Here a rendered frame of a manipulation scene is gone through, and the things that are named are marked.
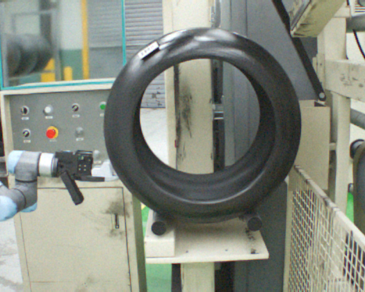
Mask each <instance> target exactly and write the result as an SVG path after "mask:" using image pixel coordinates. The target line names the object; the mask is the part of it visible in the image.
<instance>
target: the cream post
mask: <svg viewBox="0 0 365 292"><path fill-rule="evenodd" d="M171 11H172V31H176V30H179V29H189V28H197V27H209V7H208V0H171ZM174 86H175V125H176V146H177V170H179V171H182V172H187V173H191V174H209V173H213V134H212V101H211V61H210V59H197V60H190V61H186V62H183V63H180V64H178V65H175V66H174ZM180 270H181V292H214V274H215V264H214V261H210V262H188V263H181V268H180Z"/></svg>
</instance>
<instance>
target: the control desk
mask: <svg viewBox="0 0 365 292"><path fill-rule="evenodd" d="M112 85H113V84H112V83H103V84H101V85H80V86H61V87H46V88H24V89H20V90H2V91H0V107H1V118H2V131H3V143H4V149H5V156H6V168H7V175H9V177H8V185H9V190H10V189H11V188H13V187H15V175H13V174H11V173H9V171H8V167H7V162H8V155H9V153H10V152H13V151H21V152H23V151H25V152H37V153H47V154H55V155H56V151H58V149H61V150H62V151H66V152H74V151H77V150H86V151H92V157H93V164H92V169H93V168H94V166H96V165H102V163H103V162H104V160H109V158H108V154H107V151H106V146H105V143H104V130H103V121H104V111H105V108H106V102H107V99H108V94H109V92H110V89H111V86H112ZM75 182H76V184H77V186H78V188H79V190H80V191H81V193H82V195H83V198H84V201H83V203H81V204H79V205H77V206H76V205H75V204H74V203H73V201H72V198H71V196H70V194H69V193H68V191H67V189H66V187H65V184H64V183H63V180H62V179H61V177H60V176H59V178H58V177H53V178H50V177H38V206H37V209H36V210H35V211H34V212H30V213H28V212H27V213H24V212H19V213H17V214H16V215H15V217H13V222H14V228H15V235H16V241H17V252H18V255H19V264H20V270H21V274H22V283H23V289H24V292H147V278H146V265H145V253H144V239H143V224H142V213H141V202H140V201H138V200H137V199H136V198H135V197H134V196H133V194H132V193H130V192H129V191H128V190H127V188H126V187H125V186H124V184H123V183H122V182H121V181H120V179H119V180H117V181H110V182H104V181H102V182H89V181H75Z"/></svg>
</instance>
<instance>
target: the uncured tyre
mask: <svg viewBox="0 0 365 292"><path fill-rule="evenodd" d="M154 42H156V43H157V45H158V47H157V48H156V49H155V50H153V51H151V52H150V53H149V54H148V55H146V56H145V57H143V58H141V59H140V58H139V56H138V54H139V53H140V52H141V51H142V50H144V49H145V48H147V47H148V46H150V45H151V44H152V43H154ZM197 59H214V60H222V61H225V62H228V63H230V64H232V66H234V67H235V68H237V69H238V70H240V71H241V72H242V73H243V74H244V75H245V76H246V78H247V79H248V81H249V82H250V83H251V85H252V87H253V88H254V92H255V94H256V95H257V99H258V102H259V112H260V116H259V127H258V130H257V134H256V136H255V139H254V141H253V143H252V144H251V146H250V148H249V149H248V151H247V152H246V153H245V154H244V156H243V157H242V158H241V159H239V160H237V162H235V163H233V164H232V165H230V166H229V167H227V168H224V169H222V170H221V171H217V172H213V173H209V174H191V173H187V172H182V171H179V170H176V169H174V168H173V167H171V166H169V165H168V164H166V163H164V162H163V161H162V160H161V159H160V158H159V157H157V156H156V155H155V154H154V153H153V151H152V150H151V148H150V147H149V145H148V144H147V141H146V140H145V136H144V134H143V130H142V127H141V121H140V109H141V103H142V100H143V95H144V93H145V91H146V89H147V87H148V85H149V84H150V83H151V81H153V80H154V79H155V78H156V77H157V76H158V75H159V74H161V73H162V72H164V71H166V70H167V69H168V68H171V67H173V66H175V65H178V64H180V63H183V62H186V61H190V60H197ZM301 129H302V117H301V110H300V102H299V99H298V96H297V94H296V92H295V89H294V87H293V84H292V83H291V80H290V78H289V76H288V74H287V73H286V71H285V69H284V68H283V67H282V65H281V64H280V63H279V61H278V60H277V59H276V58H275V57H274V56H273V55H272V54H271V53H270V52H269V51H267V50H266V49H265V48H263V47H262V46H261V45H260V44H258V43H256V42H255V41H253V40H251V39H249V38H247V37H246V36H245V35H241V34H239V33H236V32H233V31H229V30H226V29H219V28H212V27H197V28H189V29H179V30H176V31H173V32H170V33H167V34H165V35H162V36H160V37H158V38H156V39H154V40H152V41H151V42H149V43H148V44H146V45H145V46H144V47H142V48H141V49H140V50H138V51H137V52H136V53H135V54H134V55H133V56H132V57H131V58H130V59H129V60H128V62H127V63H126V64H125V65H124V67H123V68H122V69H121V71H120V73H119V74H118V75H117V76H116V78H115V80H114V82H113V85H112V86H111V89H110V92H109V94H108V99H107V102H106V108H105V111H104V121H103V130H104V139H105V143H106V149H107V154H108V158H109V161H110V162H111V164H112V166H113V168H114V170H115V172H116V173H117V176H118V177H119V179H120V181H121V182H122V183H123V184H124V186H125V187H126V188H127V190H128V191H129V192H130V193H132V194H133V196H134V197H135V198H136V199H137V200H138V201H140V202H141V203H142V204H144V205H145V206H146V207H148V208H149V209H152V210H153V211H155V212H157V213H160V214H161V215H163V216H166V217H168V218H170V219H173V220H177V221H180V222H187V223H193V224H197V223H214V222H222V221H226V220H231V219H234V218H237V217H239V216H243V215H245V214H246V213H247V212H249V211H251V210H253V209H255V208H257V207H258V206H259V205H261V204H263V203H264V202H265V201H266V200H267V199H268V198H269V197H271V195H272V194H273V193H274V192H275V191H276V190H277V189H278V188H279V187H280V186H281V184H282V183H283V181H284V180H285V179H286V177H287V175H288V174H289V172H290V170H291V167H292V165H293V163H294V161H295V158H296V155H297V153H298V148H299V144H300V137H301Z"/></svg>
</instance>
